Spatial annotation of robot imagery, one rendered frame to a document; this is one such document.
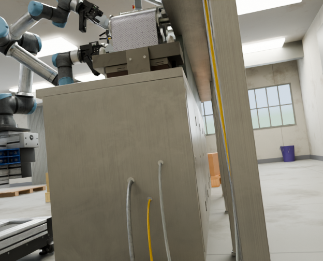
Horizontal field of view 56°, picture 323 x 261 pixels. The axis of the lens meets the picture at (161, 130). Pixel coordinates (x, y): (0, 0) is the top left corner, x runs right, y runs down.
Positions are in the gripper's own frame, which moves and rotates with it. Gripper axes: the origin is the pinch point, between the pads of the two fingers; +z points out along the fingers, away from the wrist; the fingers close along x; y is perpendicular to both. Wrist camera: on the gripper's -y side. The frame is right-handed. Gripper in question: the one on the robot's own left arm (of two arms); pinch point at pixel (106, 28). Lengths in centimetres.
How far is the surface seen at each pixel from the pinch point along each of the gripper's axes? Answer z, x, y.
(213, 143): 72, 762, -9
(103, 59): 21.2, -27.0, -16.5
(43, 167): -361, 804, -394
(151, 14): 20.9, -7.2, 16.9
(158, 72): 48, -33, -9
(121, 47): 16.6, -7.3, -5.5
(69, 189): 43, -33, -71
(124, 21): 10.2, -7.3, 6.8
